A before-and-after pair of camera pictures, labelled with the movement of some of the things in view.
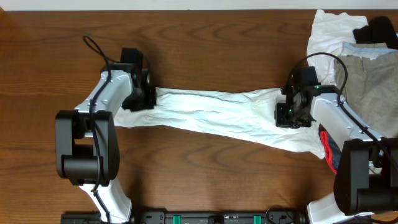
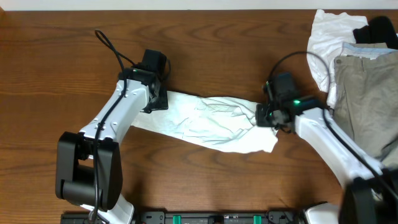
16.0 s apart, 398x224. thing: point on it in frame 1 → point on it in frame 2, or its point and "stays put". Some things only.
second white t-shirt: (328, 33) stays put
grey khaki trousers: (371, 91) stays put
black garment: (380, 30) stays put
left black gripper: (149, 97) → (159, 101)
